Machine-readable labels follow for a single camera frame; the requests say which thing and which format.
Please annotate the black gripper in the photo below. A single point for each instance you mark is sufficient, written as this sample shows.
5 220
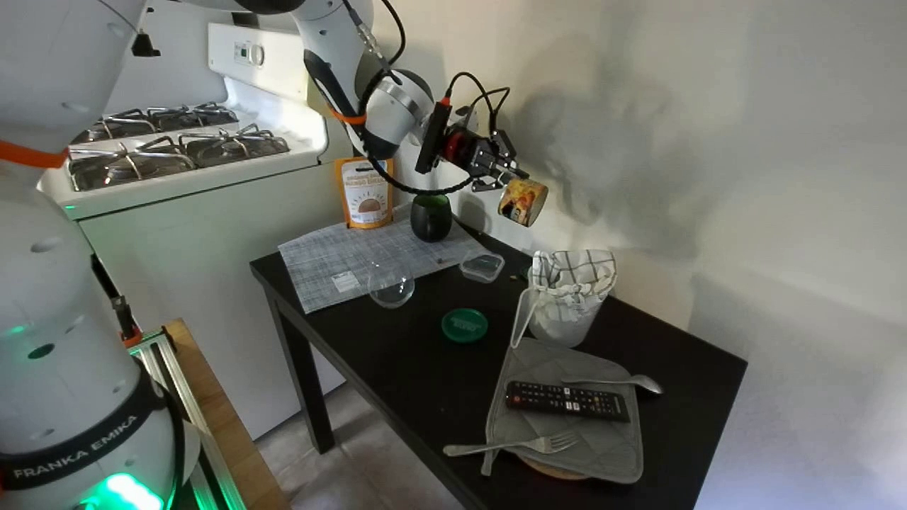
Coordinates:
475 150

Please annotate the yellow can of nuts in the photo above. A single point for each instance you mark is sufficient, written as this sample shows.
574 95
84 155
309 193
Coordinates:
526 201

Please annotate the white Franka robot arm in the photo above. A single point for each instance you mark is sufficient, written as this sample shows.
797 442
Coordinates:
59 378

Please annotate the clear square lunch container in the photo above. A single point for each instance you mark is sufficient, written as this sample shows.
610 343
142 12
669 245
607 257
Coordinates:
484 267

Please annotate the dark green mug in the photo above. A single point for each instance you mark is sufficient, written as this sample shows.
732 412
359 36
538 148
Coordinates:
431 220

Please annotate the clear jar with crumpled bag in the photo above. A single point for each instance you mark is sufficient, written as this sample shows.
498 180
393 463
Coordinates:
569 293

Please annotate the orange snack pouch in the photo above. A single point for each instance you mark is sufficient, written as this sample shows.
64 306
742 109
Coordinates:
365 196

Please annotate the green round lid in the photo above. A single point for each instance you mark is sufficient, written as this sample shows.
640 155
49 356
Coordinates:
465 323

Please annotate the grey woven placemat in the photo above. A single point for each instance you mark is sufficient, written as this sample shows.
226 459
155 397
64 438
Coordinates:
359 258

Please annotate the black table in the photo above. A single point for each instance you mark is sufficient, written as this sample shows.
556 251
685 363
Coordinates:
414 378

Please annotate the black remote control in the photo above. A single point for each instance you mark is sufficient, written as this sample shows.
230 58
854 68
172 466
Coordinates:
569 401

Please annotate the silver fork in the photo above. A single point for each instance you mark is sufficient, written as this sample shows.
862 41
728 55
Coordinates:
512 446

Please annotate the grey quilted pot holder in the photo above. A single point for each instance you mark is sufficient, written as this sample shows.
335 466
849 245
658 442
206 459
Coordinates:
569 441

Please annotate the round wooden trivet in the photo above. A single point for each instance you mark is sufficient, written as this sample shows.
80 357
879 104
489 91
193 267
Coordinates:
556 472

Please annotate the white kitchen stove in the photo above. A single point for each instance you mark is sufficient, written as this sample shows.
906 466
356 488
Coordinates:
189 257

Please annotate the black stove burner grate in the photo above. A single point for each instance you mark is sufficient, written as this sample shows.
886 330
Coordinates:
179 155
161 119

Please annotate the wooden robot stand cart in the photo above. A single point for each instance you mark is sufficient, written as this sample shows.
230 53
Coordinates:
217 425

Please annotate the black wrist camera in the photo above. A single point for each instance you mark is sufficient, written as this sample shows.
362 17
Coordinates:
434 138

